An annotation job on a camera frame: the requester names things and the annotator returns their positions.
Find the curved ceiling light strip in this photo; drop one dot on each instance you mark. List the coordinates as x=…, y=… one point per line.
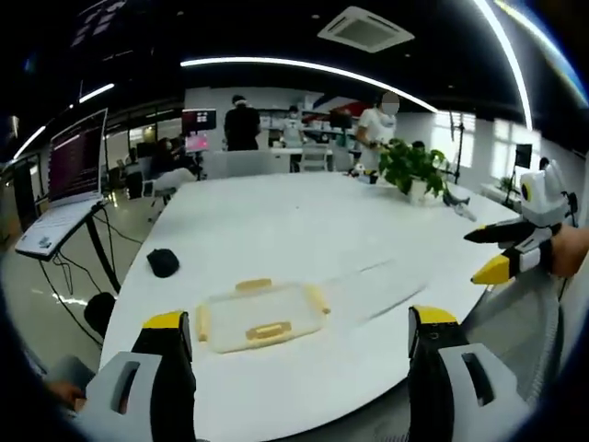
x=294, y=64

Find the grey object on table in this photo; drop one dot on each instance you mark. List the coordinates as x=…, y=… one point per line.
x=460, y=205

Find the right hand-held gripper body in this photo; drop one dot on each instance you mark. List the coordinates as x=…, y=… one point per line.
x=545, y=202

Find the white office chair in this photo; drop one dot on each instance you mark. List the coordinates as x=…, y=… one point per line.
x=315, y=159

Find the black laptop stand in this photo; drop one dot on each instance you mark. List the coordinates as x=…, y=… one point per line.
x=99, y=244

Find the black tripod stand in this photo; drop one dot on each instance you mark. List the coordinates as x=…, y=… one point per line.
x=456, y=147

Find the small white toy figure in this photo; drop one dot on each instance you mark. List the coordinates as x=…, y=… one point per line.
x=361, y=174

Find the black computer mouse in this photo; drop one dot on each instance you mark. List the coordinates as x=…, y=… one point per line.
x=162, y=263

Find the person's right hand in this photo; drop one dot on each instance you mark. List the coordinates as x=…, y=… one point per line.
x=573, y=251

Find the black standing monitor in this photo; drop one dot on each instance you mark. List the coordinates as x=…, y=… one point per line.
x=523, y=155

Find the clear plastic lid tan latches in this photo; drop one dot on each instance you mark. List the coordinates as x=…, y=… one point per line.
x=262, y=317

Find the ceiling air conditioner vent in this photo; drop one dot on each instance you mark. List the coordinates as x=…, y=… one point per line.
x=366, y=28

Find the long ceiling light strip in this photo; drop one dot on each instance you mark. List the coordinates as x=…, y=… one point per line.
x=511, y=60

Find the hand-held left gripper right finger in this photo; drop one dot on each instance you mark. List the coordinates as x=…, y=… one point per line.
x=442, y=391

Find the dark wall monitor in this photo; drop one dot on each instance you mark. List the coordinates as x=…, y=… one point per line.
x=199, y=119

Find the green potted plant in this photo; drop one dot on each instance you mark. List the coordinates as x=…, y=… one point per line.
x=409, y=166

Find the pink screen monitor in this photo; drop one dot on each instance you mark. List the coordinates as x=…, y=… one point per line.
x=198, y=142

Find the white open laptop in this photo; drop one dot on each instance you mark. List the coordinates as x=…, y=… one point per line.
x=76, y=156

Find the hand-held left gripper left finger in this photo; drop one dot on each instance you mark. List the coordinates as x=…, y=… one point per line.
x=138, y=391

